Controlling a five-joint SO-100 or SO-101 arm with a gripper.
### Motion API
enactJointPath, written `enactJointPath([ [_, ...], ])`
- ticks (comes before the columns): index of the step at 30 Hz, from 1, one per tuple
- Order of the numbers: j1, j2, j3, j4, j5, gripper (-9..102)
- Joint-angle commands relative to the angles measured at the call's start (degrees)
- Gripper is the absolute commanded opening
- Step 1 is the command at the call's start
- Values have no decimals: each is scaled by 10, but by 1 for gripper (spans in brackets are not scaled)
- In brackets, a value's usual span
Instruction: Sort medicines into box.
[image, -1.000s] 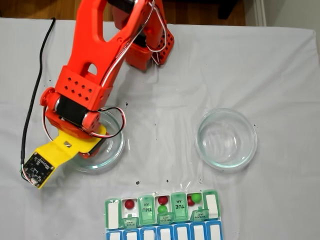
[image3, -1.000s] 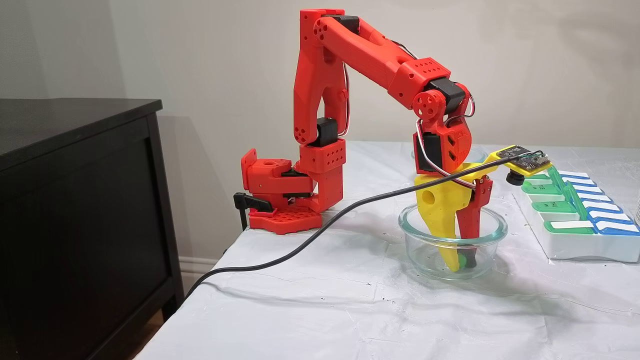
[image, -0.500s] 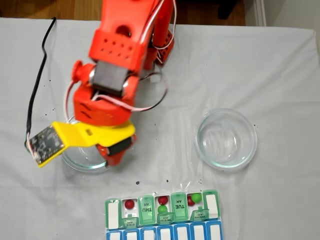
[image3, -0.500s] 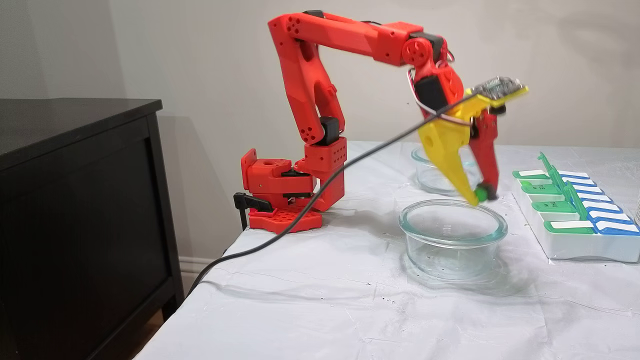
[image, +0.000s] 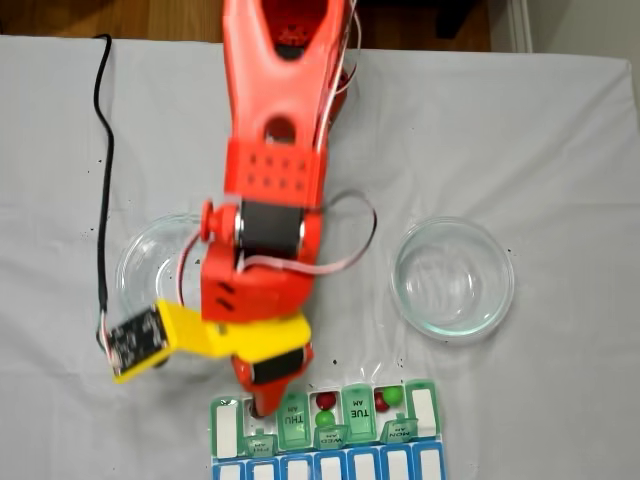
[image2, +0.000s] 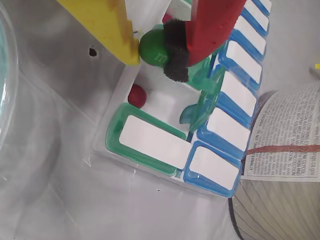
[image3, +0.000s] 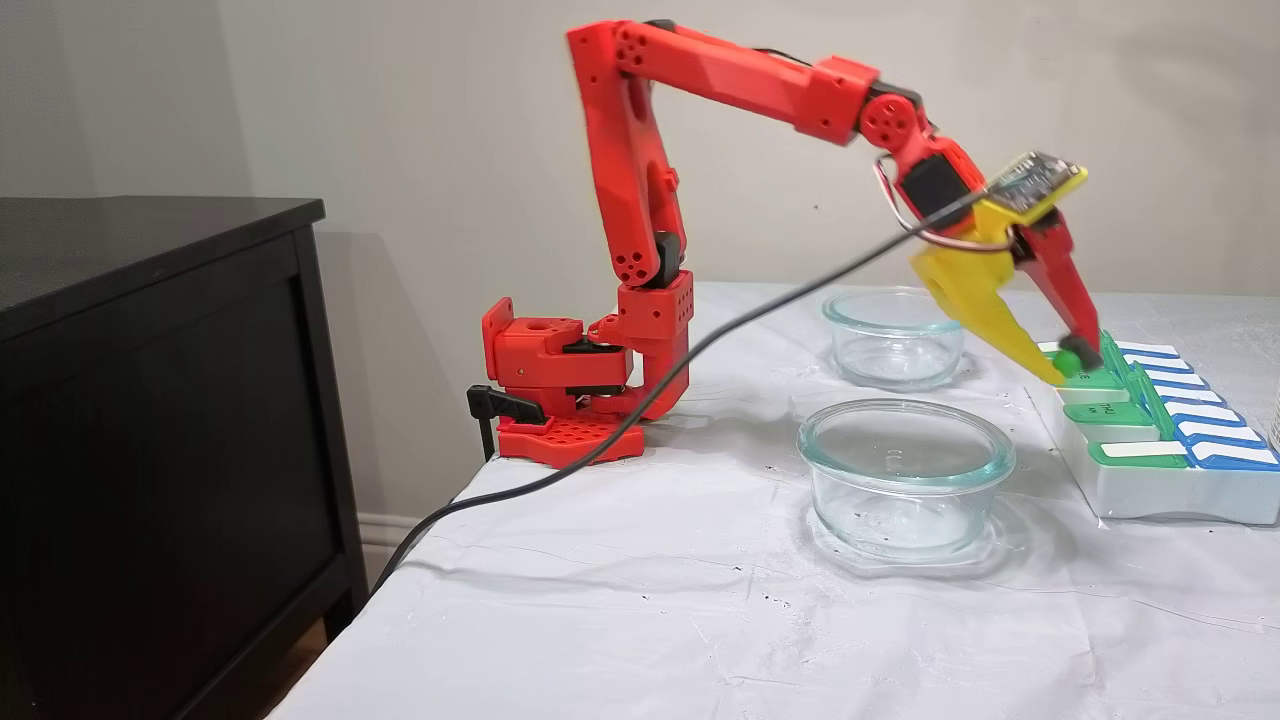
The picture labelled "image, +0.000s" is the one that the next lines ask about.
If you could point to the red ball pill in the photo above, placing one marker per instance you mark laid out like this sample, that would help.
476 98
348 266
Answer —
325 399
379 402

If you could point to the green ball pill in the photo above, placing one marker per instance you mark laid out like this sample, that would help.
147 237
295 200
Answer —
392 395
325 418

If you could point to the weekly pill organizer box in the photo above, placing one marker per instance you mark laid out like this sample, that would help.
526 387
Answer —
360 415

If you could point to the large clear glass bowl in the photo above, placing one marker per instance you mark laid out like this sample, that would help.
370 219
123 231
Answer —
140 250

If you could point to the small clear glass bowl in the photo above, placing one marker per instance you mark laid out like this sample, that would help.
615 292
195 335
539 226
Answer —
450 320

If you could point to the white tablecloth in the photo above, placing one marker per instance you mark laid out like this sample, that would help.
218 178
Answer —
550 150

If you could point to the camera board on yellow mount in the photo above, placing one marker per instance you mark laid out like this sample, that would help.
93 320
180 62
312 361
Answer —
135 340

